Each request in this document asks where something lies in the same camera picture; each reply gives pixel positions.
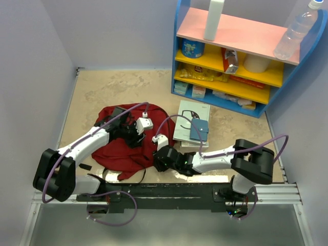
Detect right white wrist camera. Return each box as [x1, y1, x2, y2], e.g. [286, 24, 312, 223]
[152, 134, 169, 151]

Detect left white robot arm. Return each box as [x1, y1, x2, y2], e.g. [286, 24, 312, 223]
[33, 107, 153, 203]

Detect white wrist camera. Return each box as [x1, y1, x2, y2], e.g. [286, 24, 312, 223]
[152, 134, 169, 151]
[136, 117, 153, 135]

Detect red backpack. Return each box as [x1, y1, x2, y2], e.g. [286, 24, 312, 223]
[92, 104, 168, 181]

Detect teal tissue pack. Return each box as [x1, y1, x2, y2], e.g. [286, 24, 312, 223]
[174, 80, 189, 95]

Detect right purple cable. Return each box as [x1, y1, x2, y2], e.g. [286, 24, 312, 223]
[155, 114, 290, 220]

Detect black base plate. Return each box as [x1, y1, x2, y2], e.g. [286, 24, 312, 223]
[77, 183, 258, 215]

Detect purple cable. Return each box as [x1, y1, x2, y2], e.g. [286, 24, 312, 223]
[40, 101, 150, 226]
[155, 114, 290, 220]

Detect red snack box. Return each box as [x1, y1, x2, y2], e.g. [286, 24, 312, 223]
[221, 48, 239, 74]

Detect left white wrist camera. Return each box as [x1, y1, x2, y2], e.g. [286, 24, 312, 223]
[136, 117, 153, 135]

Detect blue round tin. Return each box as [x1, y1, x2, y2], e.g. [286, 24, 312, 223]
[181, 38, 205, 58]

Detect white paper roll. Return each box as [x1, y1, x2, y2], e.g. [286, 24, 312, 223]
[243, 54, 271, 73]

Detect pink tissue pack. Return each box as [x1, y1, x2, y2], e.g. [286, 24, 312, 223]
[192, 85, 206, 99]

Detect clear plastic water bottle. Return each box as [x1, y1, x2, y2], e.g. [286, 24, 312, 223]
[273, 0, 323, 60]

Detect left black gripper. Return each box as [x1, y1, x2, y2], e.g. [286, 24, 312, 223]
[119, 120, 146, 149]

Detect white wrapped packs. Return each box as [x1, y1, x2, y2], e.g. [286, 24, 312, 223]
[212, 90, 256, 111]

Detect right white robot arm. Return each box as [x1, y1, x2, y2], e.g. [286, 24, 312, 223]
[153, 139, 274, 201]

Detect blue wooden shelf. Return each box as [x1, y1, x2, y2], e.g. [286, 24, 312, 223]
[171, 1, 327, 118]

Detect yellow snack bag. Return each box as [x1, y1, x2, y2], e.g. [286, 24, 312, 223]
[179, 64, 230, 82]

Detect white booklet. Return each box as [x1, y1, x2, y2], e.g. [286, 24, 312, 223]
[173, 100, 210, 144]

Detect white bottle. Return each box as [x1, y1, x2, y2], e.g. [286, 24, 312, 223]
[203, 0, 225, 41]

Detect blue wallet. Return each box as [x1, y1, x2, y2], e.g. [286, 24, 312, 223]
[190, 118, 209, 142]

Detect red flat box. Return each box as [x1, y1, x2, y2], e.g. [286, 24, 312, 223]
[230, 75, 265, 89]

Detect aluminium rail frame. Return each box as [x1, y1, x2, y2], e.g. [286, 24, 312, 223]
[19, 68, 312, 245]

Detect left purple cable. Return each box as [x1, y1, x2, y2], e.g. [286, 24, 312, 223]
[40, 101, 150, 226]

